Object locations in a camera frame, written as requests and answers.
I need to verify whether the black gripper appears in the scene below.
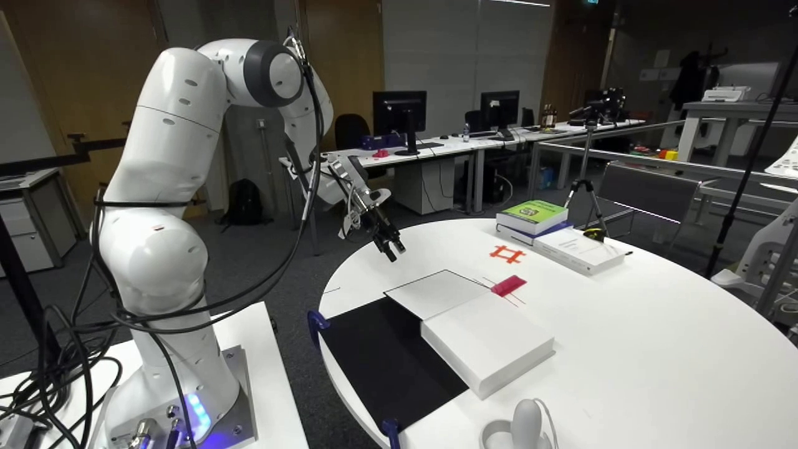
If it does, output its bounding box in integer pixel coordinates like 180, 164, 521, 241
322, 149, 408, 264

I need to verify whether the dark hardcover book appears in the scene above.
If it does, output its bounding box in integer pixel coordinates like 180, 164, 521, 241
380, 268, 558, 401

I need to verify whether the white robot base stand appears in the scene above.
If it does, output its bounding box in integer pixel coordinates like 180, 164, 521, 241
0, 299, 311, 449

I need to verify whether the blue and white book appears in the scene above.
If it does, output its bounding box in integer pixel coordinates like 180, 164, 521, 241
494, 219, 538, 249

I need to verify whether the green book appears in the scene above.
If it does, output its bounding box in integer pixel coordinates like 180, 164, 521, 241
494, 198, 570, 237

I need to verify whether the orange tape mark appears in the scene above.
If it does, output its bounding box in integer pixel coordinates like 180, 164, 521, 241
486, 242, 528, 269

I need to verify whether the blue table clamp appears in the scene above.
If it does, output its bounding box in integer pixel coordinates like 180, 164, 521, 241
375, 416, 404, 449
303, 310, 333, 340

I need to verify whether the long white office desk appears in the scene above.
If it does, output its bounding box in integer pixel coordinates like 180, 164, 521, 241
322, 117, 647, 219

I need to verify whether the black office chair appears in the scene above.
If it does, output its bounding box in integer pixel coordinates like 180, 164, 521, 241
331, 113, 373, 153

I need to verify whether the red strip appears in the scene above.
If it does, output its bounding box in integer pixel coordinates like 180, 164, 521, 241
489, 273, 528, 299

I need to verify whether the black computer monitor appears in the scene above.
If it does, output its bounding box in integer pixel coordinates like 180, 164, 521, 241
372, 88, 428, 157
479, 88, 523, 140

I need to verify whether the black backpack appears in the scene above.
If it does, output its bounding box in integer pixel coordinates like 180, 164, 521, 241
223, 177, 266, 227

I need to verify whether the black tripod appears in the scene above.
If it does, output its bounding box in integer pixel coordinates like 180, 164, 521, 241
566, 122, 632, 246

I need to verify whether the grey panel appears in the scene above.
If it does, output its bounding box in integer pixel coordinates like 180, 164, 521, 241
595, 161, 702, 226

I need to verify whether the dark hanging coat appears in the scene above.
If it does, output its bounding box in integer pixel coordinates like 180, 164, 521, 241
670, 48, 722, 111

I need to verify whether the grey drawer cabinet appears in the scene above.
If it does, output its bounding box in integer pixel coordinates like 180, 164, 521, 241
0, 164, 90, 279

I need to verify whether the black boom stand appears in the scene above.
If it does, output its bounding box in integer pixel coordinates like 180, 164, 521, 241
702, 46, 798, 279

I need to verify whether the large metal frame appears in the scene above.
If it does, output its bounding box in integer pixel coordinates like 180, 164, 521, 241
531, 120, 798, 219

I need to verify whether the black camera on tripod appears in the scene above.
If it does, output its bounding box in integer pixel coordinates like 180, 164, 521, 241
569, 86, 631, 128

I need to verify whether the black cable bundle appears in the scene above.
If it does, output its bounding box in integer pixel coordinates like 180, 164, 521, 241
0, 308, 127, 449

